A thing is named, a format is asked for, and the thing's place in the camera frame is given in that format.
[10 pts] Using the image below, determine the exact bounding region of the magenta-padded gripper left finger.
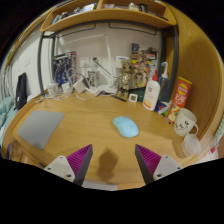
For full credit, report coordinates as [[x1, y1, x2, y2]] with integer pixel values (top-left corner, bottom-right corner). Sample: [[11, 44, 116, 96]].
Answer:
[[43, 143, 94, 187]]

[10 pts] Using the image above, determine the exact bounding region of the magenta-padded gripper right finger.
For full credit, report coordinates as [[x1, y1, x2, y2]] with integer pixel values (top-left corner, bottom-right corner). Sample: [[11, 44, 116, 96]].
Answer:
[[134, 143, 184, 185]]

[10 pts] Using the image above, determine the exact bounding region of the light blue computer mouse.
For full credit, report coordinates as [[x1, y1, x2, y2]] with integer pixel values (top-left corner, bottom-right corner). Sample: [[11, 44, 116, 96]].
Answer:
[[112, 115, 140, 139]]

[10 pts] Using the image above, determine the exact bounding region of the grey rectangular mouse pad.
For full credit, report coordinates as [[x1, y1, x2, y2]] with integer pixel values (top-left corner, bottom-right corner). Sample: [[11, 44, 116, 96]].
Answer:
[[16, 109, 66, 151]]

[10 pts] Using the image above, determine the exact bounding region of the white mug with drawing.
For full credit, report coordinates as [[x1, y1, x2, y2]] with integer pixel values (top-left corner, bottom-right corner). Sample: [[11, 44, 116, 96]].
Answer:
[[173, 107, 200, 138]]

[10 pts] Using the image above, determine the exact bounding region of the blue and white pack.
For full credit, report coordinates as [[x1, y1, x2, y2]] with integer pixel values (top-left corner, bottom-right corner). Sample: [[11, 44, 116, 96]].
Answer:
[[154, 99, 172, 116]]

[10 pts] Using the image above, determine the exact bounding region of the red chip can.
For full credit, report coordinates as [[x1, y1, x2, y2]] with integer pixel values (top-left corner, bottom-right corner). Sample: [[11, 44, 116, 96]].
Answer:
[[165, 76, 193, 124]]

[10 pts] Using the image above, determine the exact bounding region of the white lotion bottle red pump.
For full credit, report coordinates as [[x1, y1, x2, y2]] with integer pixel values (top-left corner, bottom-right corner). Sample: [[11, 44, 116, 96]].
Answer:
[[142, 69, 162, 112]]

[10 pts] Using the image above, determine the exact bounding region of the small white desk clock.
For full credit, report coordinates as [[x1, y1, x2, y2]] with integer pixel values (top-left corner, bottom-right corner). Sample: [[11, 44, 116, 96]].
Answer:
[[128, 93, 138, 104]]

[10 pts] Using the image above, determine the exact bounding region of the teal blanket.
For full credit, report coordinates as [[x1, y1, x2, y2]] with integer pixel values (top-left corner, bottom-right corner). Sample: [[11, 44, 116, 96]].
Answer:
[[0, 96, 18, 134]]

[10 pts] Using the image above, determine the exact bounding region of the blue pump bottle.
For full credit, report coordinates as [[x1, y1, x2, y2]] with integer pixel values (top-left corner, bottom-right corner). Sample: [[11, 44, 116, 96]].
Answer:
[[158, 61, 171, 103]]

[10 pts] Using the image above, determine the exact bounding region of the black comb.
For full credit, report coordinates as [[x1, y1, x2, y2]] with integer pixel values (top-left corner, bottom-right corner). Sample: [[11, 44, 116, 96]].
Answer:
[[110, 94, 128, 103]]

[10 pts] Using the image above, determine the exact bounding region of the white charger block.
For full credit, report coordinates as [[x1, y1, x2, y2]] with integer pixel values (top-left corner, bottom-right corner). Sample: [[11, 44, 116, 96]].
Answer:
[[72, 78, 88, 94]]

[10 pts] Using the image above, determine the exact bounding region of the black backpack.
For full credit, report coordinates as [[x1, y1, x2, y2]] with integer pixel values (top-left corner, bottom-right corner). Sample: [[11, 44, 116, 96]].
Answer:
[[14, 72, 29, 111]]

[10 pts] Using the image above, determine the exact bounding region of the blue robot model box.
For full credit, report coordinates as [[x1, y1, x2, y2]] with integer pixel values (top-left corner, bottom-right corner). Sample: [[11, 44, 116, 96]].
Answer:
[[51, 50, 78, 88]]

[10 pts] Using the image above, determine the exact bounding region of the printed figure box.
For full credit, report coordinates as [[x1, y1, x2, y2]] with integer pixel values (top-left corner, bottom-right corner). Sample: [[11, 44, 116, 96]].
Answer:
[[130, 42, 158, 89]]

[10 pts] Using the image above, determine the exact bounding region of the wooden shelf unit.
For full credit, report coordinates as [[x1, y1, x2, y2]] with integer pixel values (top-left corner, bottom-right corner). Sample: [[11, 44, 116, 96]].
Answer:
[[39, 0, 178, 33]]

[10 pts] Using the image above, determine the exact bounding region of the dark metal shelf frame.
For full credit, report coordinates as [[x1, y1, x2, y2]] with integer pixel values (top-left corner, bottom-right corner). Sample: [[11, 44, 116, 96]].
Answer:
[[37, 19, 180, 101]]

